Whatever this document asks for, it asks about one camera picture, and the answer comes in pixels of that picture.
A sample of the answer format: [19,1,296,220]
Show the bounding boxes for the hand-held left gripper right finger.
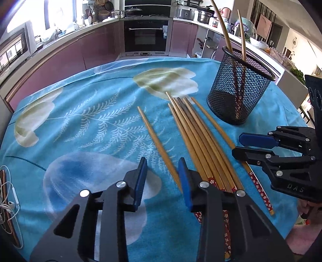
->
[178,157,295,262]

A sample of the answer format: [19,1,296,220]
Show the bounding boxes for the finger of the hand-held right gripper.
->
[239,126,316,152]
[232,147,316,186]

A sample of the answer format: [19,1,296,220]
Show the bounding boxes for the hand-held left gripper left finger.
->
[30,157,148,262]

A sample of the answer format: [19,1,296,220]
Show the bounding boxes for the red-handled wooden chopstick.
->
[234,9,247,120]
[137,106,182,193]
[210,0,242,120]

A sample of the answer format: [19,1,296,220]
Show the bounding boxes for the bunch of wooden chopsticks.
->
[165,92,275,255]

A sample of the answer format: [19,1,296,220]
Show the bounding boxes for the black mesh utensil holder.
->
[207,46,276,126]

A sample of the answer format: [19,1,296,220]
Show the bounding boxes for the person's right forearm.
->
[287,217,322,255]

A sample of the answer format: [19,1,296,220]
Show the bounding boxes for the person's right hand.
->
[297,199,322,225]

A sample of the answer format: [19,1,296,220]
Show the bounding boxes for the blue floral tablecloth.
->
[0,57,310,262]

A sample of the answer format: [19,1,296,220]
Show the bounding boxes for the steel cooking pot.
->
[197,7,215,24]

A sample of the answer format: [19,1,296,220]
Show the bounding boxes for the brown wooden stick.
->
[0,169,21,248]

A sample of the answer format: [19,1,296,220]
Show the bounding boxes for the purple kitchen cabinets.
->
[5,20,199,111]

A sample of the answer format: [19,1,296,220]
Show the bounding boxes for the black built-in oven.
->
[123,20,169,53]

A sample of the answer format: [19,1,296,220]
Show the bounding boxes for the silver rice cooker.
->
[175,5,196,21]

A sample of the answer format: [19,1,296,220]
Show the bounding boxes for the white kitchen countertop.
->
[0,15,285,81]

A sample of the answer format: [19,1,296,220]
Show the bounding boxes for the black lidded pan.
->
[125,7,143,17]

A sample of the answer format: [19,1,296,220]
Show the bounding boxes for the silver countertop oven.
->
[0,27,32,73]

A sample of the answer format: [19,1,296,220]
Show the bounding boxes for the white wired earphones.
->
[0,165,24,248]

